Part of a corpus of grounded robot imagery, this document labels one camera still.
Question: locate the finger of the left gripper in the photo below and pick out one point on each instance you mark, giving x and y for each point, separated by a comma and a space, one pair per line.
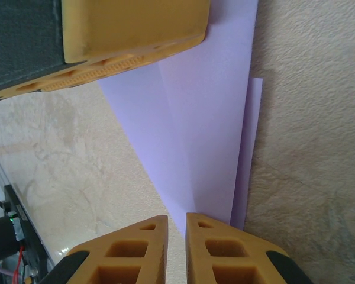
121, 67
130, 26

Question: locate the small circuit board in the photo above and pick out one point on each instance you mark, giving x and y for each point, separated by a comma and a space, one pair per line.
16, 229

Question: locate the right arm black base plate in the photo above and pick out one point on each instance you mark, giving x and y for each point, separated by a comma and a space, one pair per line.
35, 254

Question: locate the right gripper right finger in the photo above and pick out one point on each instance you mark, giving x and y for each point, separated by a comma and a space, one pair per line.
230, 260

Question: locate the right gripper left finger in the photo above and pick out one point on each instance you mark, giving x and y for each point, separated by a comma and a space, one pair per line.
130, 260

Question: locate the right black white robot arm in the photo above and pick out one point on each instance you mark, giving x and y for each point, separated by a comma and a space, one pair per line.
0, 236

